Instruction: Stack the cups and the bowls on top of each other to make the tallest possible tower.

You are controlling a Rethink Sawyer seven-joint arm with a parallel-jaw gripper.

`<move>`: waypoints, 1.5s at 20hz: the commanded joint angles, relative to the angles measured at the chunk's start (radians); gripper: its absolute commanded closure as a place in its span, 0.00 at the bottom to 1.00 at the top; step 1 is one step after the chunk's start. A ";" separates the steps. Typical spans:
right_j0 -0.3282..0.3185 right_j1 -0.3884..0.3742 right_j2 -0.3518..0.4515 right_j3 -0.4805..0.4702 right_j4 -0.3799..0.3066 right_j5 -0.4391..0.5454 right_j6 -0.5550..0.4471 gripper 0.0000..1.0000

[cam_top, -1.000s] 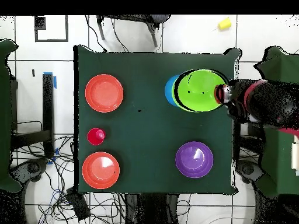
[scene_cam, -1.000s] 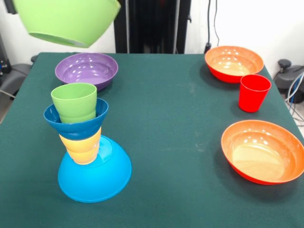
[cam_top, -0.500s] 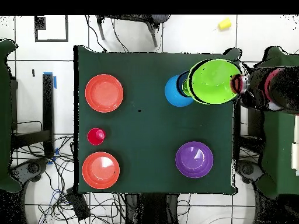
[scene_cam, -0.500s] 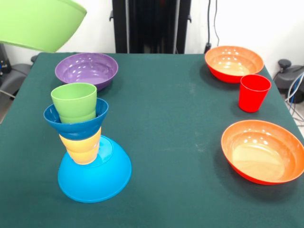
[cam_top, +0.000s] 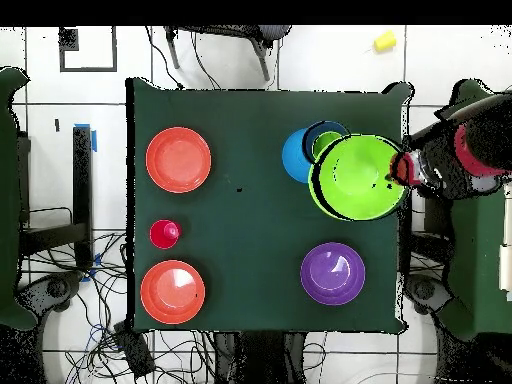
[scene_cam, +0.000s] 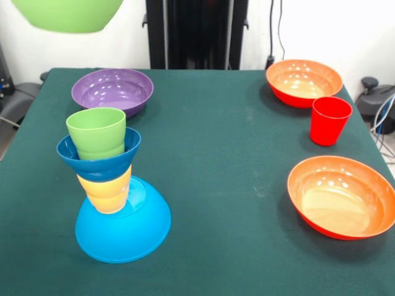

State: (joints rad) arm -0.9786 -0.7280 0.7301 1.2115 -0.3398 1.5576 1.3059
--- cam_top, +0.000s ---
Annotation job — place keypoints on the purple plastic bowl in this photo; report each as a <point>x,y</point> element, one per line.
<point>333,274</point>

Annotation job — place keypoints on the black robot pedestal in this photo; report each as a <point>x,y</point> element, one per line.
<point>260,360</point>

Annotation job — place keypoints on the blue tape strip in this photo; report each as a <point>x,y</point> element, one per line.
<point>94,142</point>

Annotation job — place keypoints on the black power strip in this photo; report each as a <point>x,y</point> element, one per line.
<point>134,352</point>

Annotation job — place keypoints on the dark green tablecloth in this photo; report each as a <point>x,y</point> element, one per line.
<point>240,224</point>

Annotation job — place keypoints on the light green plastic bowl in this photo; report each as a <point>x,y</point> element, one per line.
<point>356,180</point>

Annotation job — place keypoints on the grey metal-legged chair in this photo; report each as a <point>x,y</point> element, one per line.
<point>272,32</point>

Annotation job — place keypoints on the dark blue plastic bowl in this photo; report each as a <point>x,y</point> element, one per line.
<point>320,127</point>

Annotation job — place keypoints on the orange plastic bowl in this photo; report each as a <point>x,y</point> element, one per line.
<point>172,292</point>
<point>178,160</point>

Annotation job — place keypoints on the yellow smooth plastic cup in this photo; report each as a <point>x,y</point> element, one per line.
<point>385,41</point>

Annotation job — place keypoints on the black square frame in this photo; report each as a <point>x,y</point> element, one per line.
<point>68,40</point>

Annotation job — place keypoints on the black metal stand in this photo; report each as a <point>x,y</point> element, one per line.
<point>82,180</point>
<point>436,224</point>

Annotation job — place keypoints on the black chair base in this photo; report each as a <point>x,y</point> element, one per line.
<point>424,290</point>
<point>56,288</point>

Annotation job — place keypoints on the white panel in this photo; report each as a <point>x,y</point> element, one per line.
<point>506,260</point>

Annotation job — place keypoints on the green stepped plastic cup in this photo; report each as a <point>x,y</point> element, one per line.
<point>322,140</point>

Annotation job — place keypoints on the red plastic cup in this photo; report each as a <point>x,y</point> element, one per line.
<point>164,234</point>

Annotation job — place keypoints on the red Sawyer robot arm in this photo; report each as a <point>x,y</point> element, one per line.
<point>464,152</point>

